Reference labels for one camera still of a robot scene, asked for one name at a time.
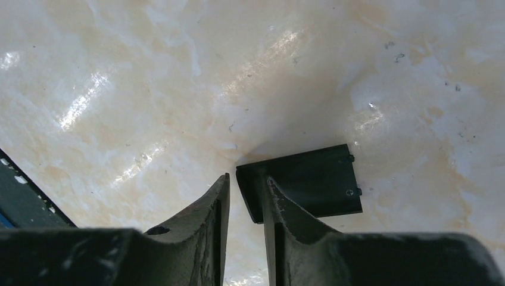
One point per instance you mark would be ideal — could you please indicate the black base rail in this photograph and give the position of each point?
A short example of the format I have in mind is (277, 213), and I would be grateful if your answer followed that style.
(24, 204)

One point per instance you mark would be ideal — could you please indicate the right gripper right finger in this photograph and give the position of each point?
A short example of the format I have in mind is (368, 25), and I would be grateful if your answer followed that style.
(302, 250)

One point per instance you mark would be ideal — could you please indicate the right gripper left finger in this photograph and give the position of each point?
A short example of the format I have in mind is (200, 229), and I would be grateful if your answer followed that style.
(187, 249)

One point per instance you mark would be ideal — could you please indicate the black battery cover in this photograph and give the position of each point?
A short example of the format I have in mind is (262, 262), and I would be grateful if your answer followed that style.
(321, 181)

